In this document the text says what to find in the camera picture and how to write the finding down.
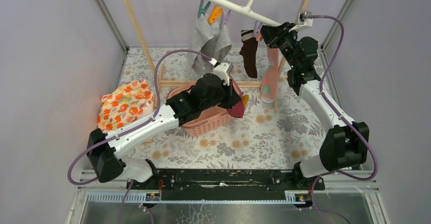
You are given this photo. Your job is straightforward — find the purple clothespin left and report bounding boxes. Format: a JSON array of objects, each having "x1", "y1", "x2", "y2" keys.
[{"x1": 219, "y1": 10, "x2": 231, "y2": 29}]

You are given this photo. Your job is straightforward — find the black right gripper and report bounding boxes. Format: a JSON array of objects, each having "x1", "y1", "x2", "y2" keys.
[{"x1": 258, "y1": 23, "x2": 298, "y2": 70}]

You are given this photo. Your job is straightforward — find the dark brown hanging sock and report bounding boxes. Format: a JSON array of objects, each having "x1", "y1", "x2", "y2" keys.
[{"x1": 239, "y1": 30, "x2": 258, "y2": 78}]

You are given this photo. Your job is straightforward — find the orange clothespin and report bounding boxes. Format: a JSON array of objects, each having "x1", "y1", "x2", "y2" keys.
[{"x1": 207, "y1": 5, "x2": 224, "y2": 24}]

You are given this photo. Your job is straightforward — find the pink plastic laundry basket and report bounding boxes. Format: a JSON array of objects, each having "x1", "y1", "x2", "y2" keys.
[{"x1": 166, "y1": 78, "x2": 243, "y2": 137}]

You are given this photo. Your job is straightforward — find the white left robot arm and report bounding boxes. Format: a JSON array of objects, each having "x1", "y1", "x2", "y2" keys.
[{"x1": 86, "y1": 73, "x2": 241, "y2": 183}]

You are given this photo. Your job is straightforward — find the grey hanging towel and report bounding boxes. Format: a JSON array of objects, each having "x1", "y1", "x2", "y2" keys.
[{"x1": 187, "y1": 15, "x2": 232, "y2": 75}]

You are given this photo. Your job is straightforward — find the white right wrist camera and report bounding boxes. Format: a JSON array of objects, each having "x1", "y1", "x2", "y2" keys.
[{"x1": 289, "y1": 11, "x2": 313, "y2": 32}]

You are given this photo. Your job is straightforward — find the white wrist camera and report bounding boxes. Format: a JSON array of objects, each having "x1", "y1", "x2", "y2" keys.
[
  {"x1": 209, "y1": 58, "x2": 234, "y2": 86},
  {"x1": 289, "y1": 11, "x2": 313, "y2": 32}
]

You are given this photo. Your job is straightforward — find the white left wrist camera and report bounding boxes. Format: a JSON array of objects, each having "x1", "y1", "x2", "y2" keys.
[{"x1": 209, "y1": 58, "x2": 234, "y2": 86}]

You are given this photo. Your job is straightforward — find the purple clothespin middle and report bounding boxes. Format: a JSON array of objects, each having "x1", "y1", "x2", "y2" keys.
[{"x1": 253, "y1": 20, "x2": 263, "y2": 38}]

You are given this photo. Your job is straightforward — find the teal clothespin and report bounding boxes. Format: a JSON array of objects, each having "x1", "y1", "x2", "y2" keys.
[{"x1": 197, "y1": 0, "x2": 211, "y2": 18}]

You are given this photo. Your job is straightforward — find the purple striped sock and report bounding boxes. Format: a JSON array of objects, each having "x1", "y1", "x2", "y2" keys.
[{"x1": 228, "y1": 94, "x2": 249, "y2": 118}]

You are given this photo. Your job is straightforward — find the floral patterned table mat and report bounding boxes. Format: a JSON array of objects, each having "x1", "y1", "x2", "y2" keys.
[{"x1": 115, "y1": 48, "x2": 325, "y2": 169}]

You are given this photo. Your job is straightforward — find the white plastic clip hanger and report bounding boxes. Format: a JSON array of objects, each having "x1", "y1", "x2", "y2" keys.
[{"x1": 207, "y1": 0, "x2": 281, "y2": 26}]

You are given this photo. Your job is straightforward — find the grey slotted cable duct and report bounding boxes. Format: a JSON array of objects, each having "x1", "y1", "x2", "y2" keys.
[{"x1": 88, "y1": 190, "x2": 311, "y2": 205}]

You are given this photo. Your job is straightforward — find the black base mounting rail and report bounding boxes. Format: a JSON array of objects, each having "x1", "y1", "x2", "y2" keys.
[{"x1": 127, "y1": 169, "x2": 325, "y2": 194}]

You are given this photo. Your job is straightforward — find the pink hanging sock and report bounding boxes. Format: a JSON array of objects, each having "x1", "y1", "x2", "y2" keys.
[{"x1": 260, "y1": 47, "x2": 279, "y2": 103}]

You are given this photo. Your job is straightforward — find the purple clothespin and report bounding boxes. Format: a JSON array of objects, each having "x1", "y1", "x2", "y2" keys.
[
  {"x1": 253, "y1": 20, "x2": 263, "y2": 38},
  {"x1": 219, "y1": 10, "x2": 231, "y2": 29}
]

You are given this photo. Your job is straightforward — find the orange floral cloth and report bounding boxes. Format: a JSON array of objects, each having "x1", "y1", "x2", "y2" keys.
[{"x1": 97, "y1": 79, "x2": 154, "y2": 133}]

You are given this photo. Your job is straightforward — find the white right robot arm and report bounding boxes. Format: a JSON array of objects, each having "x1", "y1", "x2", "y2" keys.
[{"x1": 260, "y1": 22, "x2": 370, "y2": 189}]

